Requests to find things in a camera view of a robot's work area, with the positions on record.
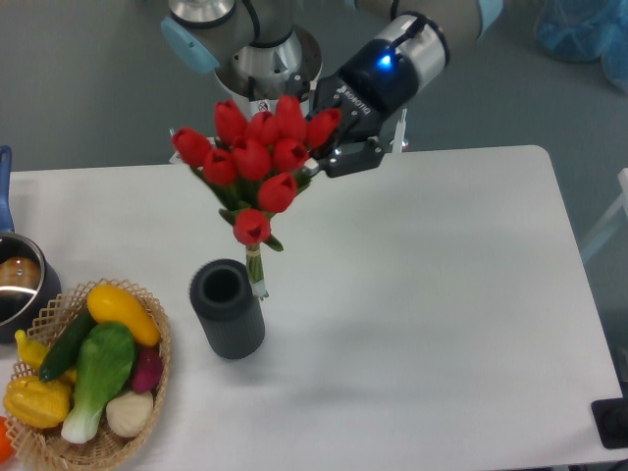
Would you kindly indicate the blue plastic bag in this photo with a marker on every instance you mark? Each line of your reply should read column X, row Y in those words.
column 586, row 32

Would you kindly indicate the orange fruit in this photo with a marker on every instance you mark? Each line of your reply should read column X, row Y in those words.
column 6, row 449

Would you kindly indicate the green cucumber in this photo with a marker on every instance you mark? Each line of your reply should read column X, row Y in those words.
column 65, row 351

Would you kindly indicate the dark grey ribbed vase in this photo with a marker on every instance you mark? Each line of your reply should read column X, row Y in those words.
column 230, row 315

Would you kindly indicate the yellow bell pepper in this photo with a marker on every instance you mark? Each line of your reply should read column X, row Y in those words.
column 41, row 405

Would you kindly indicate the white garlic bulb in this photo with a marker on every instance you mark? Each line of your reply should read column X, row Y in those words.
column 128, row 413

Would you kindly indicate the black device at table edge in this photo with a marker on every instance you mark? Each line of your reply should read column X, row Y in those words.
column 611, row 420

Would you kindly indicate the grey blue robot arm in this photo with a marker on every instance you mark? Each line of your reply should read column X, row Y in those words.
column 448, row 28

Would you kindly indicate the green bok choy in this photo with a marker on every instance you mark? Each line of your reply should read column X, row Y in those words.
column 104, row 365

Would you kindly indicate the yellow banana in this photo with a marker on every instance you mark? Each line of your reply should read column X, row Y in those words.
column 36, row 355

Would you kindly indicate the red tulip bouquet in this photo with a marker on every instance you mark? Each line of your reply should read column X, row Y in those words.
column 253, row 168

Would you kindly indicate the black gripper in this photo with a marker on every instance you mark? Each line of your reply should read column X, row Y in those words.
column 352, row 104

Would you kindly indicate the white frame at right edge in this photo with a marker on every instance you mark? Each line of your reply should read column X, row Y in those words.
column 607, row 224

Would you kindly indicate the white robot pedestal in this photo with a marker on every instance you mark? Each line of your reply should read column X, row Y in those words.
column 255, row 78

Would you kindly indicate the yellow squash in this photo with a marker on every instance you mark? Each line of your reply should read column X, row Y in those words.
column 109, row 303

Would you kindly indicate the steel pot with blue handle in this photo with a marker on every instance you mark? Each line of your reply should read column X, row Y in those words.
column 28, row 281

